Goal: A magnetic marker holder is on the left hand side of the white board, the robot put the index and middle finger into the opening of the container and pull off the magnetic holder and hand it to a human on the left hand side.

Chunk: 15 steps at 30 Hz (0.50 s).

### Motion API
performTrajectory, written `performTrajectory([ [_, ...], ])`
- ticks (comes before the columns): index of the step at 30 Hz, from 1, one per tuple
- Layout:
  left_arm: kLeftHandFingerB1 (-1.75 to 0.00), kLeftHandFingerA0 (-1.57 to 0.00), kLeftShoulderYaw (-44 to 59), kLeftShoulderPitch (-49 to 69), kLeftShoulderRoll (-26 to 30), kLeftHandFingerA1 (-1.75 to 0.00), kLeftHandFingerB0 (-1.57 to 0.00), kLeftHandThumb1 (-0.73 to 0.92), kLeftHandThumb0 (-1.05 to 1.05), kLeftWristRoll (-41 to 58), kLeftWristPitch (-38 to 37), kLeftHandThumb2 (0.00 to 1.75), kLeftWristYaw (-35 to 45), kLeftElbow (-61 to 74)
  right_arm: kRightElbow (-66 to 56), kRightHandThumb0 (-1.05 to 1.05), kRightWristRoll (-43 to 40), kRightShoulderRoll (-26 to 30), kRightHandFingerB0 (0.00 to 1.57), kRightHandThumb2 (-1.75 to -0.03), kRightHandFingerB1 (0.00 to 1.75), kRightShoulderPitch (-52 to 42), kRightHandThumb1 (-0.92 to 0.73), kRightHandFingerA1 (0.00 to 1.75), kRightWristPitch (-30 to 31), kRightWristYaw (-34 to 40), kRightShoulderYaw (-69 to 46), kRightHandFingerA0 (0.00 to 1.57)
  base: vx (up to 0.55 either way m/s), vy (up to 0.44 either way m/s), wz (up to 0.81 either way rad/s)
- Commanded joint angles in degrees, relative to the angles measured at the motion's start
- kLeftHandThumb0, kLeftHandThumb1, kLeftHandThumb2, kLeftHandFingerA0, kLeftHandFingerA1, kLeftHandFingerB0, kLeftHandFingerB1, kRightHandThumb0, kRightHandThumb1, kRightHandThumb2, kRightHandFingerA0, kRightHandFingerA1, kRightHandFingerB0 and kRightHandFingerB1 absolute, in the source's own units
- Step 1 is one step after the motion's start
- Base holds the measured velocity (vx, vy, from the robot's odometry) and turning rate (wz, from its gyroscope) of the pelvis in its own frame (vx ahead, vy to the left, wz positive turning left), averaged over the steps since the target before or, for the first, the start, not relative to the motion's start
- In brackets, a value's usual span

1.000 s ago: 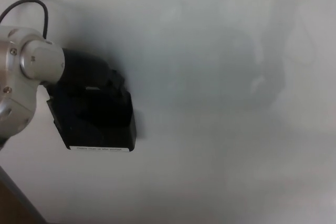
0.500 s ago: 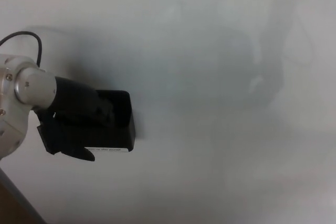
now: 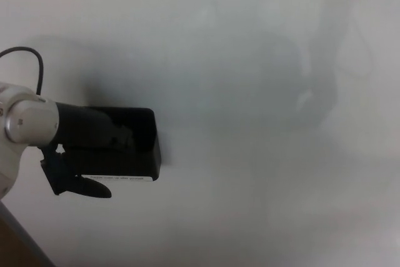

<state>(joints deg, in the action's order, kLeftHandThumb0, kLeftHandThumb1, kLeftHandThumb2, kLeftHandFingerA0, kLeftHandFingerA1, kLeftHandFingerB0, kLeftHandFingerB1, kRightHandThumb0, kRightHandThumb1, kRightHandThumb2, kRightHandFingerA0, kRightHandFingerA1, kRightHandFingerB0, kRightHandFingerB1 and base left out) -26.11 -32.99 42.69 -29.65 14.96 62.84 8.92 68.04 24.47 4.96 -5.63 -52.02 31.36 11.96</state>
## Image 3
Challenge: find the grey whiteboard frame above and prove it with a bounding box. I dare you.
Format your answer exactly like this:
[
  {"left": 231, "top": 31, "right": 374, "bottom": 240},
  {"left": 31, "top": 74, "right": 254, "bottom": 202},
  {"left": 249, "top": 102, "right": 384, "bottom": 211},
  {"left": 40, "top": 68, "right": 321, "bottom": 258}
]
[{"left": 0, "top": 201, "right": 58, "bottom": 267}]

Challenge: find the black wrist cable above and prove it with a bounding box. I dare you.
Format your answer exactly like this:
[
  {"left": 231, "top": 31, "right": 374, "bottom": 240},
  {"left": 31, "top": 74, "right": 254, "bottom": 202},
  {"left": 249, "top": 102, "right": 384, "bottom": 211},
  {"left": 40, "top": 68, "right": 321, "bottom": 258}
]
[{"left": 0, "top": 47, "right": 44, "bottom": 96}]

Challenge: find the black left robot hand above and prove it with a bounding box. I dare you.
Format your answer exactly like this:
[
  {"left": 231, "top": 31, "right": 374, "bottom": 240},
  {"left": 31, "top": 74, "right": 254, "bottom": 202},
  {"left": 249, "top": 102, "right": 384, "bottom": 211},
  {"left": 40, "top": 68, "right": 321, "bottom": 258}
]
[{"left": 38, "top": 101, "right": 138, "bottom": 199}]

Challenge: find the black magnetic marker holder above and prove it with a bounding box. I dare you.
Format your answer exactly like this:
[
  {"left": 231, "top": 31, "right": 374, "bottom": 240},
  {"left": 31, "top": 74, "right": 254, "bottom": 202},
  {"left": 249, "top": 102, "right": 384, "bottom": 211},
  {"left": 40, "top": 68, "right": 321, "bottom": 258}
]
[{"left": 64, "top": 107, "right": 163, "bottom": 183}]

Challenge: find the white whiteboard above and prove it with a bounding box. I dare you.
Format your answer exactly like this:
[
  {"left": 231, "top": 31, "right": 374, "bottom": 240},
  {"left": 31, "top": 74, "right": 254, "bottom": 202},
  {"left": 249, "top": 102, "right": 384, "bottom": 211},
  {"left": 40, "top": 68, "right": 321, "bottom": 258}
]
[{"left": 0, "top": 0, "right": 400, "bottom": 267}]

